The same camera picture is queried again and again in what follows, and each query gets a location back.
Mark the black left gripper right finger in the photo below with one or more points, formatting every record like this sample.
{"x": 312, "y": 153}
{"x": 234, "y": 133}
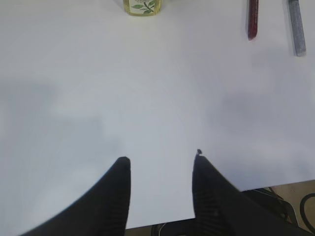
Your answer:
{"x": 222, "y": 210}

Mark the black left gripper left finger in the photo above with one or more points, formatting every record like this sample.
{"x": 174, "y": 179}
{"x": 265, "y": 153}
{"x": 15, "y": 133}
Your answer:
{"x": 101, "y": 211}

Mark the yellow tea bottle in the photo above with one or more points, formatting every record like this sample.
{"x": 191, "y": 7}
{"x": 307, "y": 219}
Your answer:
{"x": 142, "y": 7}

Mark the silver glitter pen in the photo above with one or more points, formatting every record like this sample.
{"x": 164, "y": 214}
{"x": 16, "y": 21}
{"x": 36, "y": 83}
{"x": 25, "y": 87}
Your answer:
{"x": 296, "y": 24}

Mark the red glitter pen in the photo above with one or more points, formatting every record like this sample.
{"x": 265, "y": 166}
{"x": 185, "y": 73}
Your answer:
{"x": 252, "y": 18}

